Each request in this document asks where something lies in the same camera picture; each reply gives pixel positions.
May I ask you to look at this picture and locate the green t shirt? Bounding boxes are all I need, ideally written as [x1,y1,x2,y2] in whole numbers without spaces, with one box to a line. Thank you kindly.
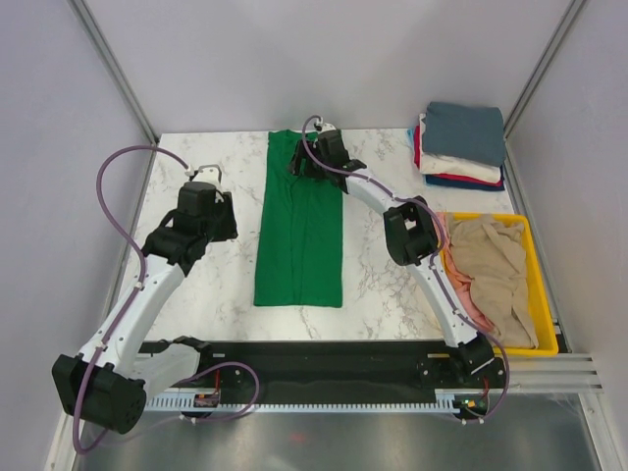
[253,131,343,308]

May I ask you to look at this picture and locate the pink t shirt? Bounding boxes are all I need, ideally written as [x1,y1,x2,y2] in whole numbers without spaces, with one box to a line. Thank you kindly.
[437,212,494,331]

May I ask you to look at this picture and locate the beige t shirt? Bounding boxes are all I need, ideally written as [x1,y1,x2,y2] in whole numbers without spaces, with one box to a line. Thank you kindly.
[446,213,539,349]

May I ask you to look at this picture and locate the yellow plastic bin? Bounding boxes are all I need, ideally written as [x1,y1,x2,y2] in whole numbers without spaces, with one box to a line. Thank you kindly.
[447,212,558,357]

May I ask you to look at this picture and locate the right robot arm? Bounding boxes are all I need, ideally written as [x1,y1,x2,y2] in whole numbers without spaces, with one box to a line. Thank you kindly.
[288,122,495,387]

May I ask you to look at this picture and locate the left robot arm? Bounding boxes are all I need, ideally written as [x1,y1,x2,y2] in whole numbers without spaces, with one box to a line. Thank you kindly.
[52,181,237,435]

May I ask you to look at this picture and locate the folded light blue t shirt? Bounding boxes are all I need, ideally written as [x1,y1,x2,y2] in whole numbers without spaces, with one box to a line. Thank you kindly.
[406,129,416,148]

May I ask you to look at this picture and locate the folded cream t shirt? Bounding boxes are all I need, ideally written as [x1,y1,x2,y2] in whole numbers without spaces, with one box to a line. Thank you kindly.
[418,113,502,183]

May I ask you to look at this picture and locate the folded navy t shirt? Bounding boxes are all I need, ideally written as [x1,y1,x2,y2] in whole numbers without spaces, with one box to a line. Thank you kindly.
[424,168,504,192]

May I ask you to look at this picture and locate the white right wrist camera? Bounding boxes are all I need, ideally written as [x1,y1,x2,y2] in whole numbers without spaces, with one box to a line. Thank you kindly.
[314,117,337,133]

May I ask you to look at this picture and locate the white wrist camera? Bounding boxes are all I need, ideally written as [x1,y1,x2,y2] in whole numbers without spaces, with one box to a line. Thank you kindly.
[314,117,337,133]
[186,164,223,190]

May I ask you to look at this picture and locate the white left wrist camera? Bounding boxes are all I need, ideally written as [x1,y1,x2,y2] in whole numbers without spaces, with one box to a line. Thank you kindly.
[186,164,223,190]

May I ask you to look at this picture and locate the white slotted cable duct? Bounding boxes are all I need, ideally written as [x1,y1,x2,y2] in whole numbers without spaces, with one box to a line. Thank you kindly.
[144,390,492,416]

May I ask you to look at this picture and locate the left aluminium frame post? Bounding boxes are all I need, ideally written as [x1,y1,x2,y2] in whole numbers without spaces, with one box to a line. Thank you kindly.
[68,0,159,143]

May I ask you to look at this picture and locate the aluminium frame post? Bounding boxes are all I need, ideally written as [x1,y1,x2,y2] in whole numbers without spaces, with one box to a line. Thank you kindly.
[68,0,159,143]
[504,0,589,139]

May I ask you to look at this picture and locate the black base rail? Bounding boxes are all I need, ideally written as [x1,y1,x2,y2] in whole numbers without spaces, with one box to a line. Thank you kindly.
[182,340,506,404]

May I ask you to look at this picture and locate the right aluminium frame post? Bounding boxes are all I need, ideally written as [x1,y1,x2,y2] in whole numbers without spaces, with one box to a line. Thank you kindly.
[504,0,589,139]

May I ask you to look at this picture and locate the aluminium extrusion rail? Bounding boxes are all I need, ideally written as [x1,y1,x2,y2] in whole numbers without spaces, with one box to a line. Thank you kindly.
[509,353,602,393]

